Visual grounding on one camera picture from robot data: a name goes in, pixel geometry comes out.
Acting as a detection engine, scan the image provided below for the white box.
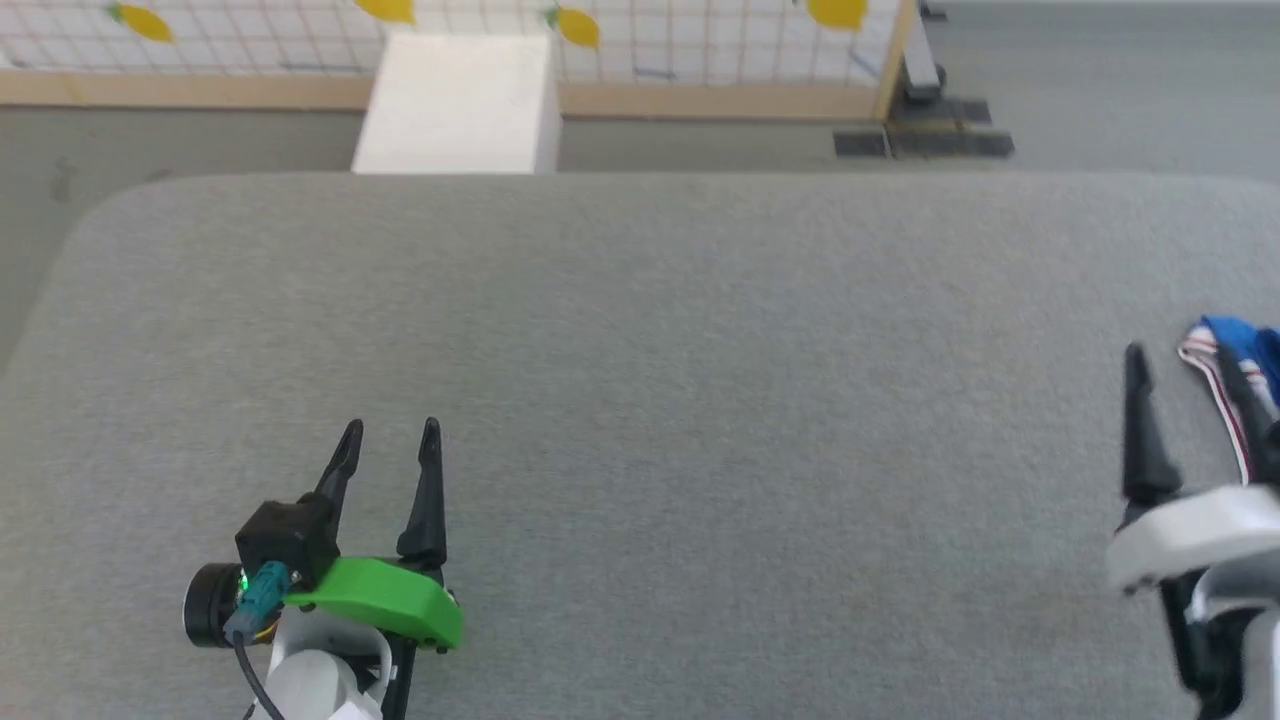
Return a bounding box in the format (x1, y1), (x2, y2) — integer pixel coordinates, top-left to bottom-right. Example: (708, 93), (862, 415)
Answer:
(350, 33), (563, 176)

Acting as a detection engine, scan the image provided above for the black partition foot base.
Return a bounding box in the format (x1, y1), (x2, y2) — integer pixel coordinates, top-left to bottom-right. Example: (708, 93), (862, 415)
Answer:
(835, 0), (1016, 161)

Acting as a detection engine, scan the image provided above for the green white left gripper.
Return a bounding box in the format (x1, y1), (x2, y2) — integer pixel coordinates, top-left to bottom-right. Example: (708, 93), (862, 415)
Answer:
(183, 418), (464, 663)

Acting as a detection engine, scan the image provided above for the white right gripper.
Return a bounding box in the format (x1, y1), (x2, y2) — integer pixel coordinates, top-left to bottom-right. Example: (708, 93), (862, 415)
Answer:
(1107, 343), (1280, 593)

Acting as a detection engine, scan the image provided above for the lemon print grid partition panel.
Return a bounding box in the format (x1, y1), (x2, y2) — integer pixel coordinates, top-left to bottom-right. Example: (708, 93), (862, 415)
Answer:
(0, 0), (921, 123)

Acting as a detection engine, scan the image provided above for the blue white red-striped shirt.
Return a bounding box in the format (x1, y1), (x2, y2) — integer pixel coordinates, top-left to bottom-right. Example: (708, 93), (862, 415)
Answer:
(1178, 316), (1280, 486)

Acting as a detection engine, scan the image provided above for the black cable with teal connector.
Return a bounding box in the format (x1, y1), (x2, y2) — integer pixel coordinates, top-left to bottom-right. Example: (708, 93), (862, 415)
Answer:
(222, 562), (293, 720)

